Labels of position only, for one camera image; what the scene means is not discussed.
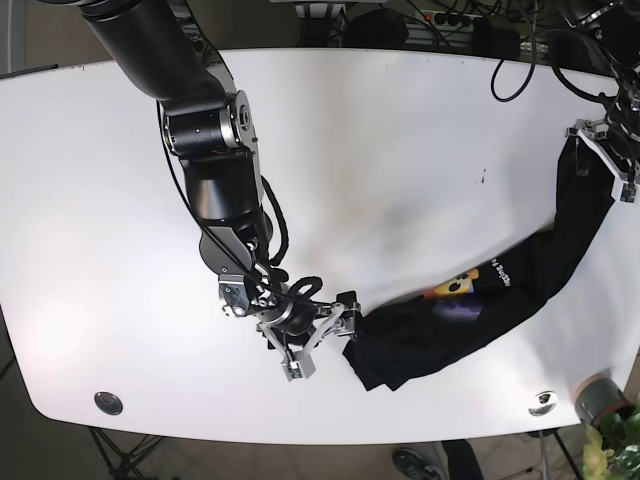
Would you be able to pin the left silver table grommet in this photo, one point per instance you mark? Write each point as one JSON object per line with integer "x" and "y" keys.
{"x": 108, "y": 403}

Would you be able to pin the black printed T-shirt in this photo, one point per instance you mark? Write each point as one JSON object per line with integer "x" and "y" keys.
{"x": 425, "y": 334}

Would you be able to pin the right silver table grommet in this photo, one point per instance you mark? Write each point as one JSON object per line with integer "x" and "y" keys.
{"x": 543, "y": 403}

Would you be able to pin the silver table grommet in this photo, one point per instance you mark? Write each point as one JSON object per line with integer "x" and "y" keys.
{"x": 543, "y": 403}
{"x": 108, "y": 403}

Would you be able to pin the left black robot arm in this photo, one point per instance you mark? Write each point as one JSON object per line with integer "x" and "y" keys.
{"x": 610, "y": 34}

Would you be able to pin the green potted plant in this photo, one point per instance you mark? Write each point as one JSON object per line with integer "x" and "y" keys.
{"x": 611, "y": 450}

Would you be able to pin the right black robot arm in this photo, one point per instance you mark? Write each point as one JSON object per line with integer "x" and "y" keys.
{"x": 211, "y": 149}

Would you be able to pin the grey plant pot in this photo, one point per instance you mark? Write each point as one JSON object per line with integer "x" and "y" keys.
{"x": 598, "y": 396}

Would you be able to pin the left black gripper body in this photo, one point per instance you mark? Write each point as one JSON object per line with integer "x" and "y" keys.
{"x": 618, "y": 152}

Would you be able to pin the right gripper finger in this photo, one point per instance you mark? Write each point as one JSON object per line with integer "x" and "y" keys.
{"x": 348, "y": 323}

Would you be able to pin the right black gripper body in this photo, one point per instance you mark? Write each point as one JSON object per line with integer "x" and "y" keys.
{"x": 300, "y": 329}

